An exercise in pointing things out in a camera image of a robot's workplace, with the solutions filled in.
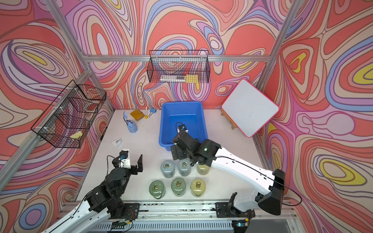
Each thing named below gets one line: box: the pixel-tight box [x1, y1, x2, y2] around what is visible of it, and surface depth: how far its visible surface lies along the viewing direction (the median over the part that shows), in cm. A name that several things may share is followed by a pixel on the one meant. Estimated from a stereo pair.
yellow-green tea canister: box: [196, 164, 211, 176], surface depth 84 cm
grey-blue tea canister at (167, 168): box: [160, 160, 175, 179], surface depth 82 cm
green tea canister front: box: [149, 179, 166, 200], surface depth 75 cm
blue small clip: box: [147, 107, 157, 118], surface depth 121 cm
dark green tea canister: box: [170, 177, 187, 196], surface depth 76 cm
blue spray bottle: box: [123, 111, 138, 134], surface depth 103 cm
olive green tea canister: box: [190, 178, 206, 197], surface depth 75 cm
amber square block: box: [130, 109, 145, 121], surface depth 117 cm
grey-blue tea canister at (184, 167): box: [177, 159, 192, 177], surface depth 84 cm
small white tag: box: [111, 138, 123, 149], surface depth 101 cm
